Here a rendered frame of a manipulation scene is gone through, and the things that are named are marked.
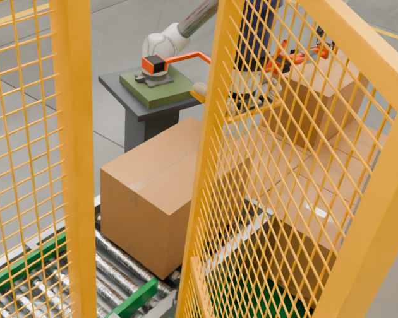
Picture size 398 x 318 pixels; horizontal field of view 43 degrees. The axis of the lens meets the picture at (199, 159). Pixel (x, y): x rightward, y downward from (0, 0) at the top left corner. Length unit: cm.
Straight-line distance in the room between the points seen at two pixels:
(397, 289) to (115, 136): 298
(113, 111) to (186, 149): 200
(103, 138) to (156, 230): 194
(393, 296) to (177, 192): 105
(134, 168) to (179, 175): 20
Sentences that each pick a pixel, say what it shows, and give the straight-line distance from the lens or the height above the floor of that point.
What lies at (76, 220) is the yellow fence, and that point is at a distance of 117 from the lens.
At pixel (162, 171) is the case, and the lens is 220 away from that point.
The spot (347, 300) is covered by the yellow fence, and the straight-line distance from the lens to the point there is 76.
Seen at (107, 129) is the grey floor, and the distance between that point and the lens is 407.
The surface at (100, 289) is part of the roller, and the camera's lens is 228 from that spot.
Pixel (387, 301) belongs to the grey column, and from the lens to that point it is 137.
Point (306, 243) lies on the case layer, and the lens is 267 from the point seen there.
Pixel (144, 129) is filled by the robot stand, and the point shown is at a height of 54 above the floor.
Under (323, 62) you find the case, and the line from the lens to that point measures 335.
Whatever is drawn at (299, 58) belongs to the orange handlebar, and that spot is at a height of 125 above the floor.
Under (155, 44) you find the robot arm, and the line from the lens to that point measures 299.
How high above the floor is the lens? 236
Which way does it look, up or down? 38 degrees down
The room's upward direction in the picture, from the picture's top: 8 degrees clockwise
